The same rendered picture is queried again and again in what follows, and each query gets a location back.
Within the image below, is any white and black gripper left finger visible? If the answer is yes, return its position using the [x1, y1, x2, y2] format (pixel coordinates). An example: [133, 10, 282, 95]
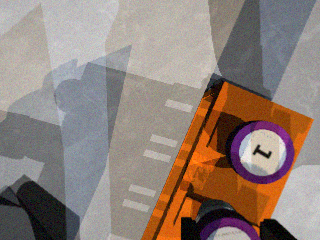
[181, 217, 201, 240]

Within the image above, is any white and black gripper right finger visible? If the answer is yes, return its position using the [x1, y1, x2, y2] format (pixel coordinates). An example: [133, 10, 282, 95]
[259, 219, 297, 240]

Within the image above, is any orange tube rack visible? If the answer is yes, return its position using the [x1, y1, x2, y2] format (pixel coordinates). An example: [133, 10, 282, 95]
[141, 82, 314, 240]

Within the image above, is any grey button housing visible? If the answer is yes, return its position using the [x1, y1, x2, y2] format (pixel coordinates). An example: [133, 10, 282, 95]
[0, 186, 54, 240]

